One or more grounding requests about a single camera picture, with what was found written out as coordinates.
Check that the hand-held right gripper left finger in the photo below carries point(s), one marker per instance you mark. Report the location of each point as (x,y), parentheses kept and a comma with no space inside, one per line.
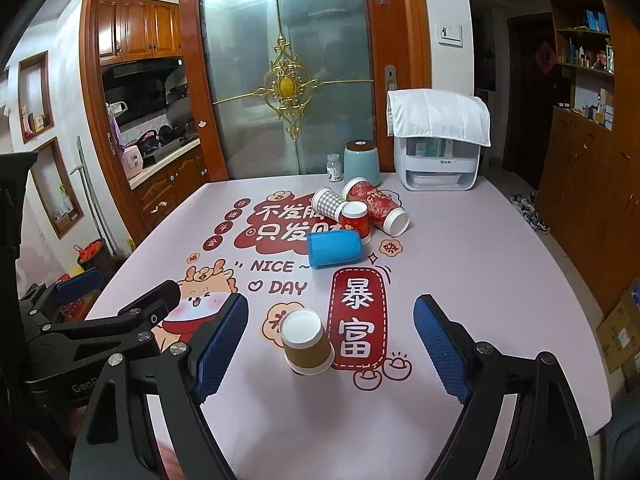
(222,345)

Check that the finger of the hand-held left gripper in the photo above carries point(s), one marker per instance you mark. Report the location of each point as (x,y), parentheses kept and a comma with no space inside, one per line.
(80,282)
(150,305)

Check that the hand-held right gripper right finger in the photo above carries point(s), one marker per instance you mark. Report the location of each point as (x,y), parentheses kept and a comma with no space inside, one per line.
(440,345)

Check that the brown sleeved paper cup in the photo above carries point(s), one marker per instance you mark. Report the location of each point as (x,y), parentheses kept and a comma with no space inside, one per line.
(305,347)

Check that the blue cup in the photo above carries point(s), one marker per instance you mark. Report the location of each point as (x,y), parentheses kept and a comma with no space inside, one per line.
(332,250)

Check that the small red paper cup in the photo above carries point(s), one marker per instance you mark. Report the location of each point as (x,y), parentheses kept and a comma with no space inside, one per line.
(356,226)

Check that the tall red patterned paper cup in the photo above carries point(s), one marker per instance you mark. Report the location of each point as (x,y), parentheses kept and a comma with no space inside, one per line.
(372,199)

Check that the grey checkered paper cup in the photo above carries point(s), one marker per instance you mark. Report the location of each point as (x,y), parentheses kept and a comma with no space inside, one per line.
(327,202)

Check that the dark basket with red contents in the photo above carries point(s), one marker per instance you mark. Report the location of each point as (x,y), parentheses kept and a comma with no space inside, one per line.
(95,257)

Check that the pink printed tablecloth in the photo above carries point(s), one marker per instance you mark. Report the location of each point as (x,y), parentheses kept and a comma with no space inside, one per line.
(475,260)

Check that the wooden kitchen base cabinet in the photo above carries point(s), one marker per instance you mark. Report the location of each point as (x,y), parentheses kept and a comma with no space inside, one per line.
(170,185)

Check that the pink rice cooker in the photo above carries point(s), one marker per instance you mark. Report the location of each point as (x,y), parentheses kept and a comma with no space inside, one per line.
(133,162)

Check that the pile of shoes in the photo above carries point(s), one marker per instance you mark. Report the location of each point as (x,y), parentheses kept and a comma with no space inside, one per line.
(530,212)

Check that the white countertop appliance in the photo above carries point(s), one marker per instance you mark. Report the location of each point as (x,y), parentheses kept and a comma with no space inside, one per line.
(440,172)

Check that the cardboard box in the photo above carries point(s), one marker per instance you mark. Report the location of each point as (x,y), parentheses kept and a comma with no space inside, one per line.
(620,340)

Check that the teal canister with brown lid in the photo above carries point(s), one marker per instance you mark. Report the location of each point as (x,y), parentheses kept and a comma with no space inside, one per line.
(361,162)

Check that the small white bottle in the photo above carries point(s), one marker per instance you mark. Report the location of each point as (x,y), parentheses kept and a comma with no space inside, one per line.
(335,169)

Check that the wooden shelf cabinet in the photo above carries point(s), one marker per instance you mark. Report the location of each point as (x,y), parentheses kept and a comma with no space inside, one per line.
(585,185)

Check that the black range hood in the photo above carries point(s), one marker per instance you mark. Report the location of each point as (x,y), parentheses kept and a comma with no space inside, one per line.
(145,68)

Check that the white quilted cloth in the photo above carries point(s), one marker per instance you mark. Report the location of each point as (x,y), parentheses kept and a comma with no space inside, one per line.
(437,115)

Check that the dark entrance door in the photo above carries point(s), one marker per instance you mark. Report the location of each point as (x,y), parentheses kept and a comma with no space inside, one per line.
(520,120)

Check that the frosted glass sliding door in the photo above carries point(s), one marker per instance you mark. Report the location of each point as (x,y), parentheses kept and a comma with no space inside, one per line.
(240,60)

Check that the red door decoration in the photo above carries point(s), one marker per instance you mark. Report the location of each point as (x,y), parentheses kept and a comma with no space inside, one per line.
(545,60)

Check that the wooden framed wall niche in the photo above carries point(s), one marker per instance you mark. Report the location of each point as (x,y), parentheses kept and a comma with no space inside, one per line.
(36,95)
(57,187)

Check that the wooden kitchen wall cabinets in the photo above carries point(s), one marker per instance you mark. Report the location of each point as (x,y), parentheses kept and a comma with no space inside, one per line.
(135,30)

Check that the white wall switch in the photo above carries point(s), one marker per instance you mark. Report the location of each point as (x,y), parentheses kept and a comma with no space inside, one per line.
(450,33)

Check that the wooden door frame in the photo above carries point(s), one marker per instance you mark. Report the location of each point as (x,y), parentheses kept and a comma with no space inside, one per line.
(395,35)

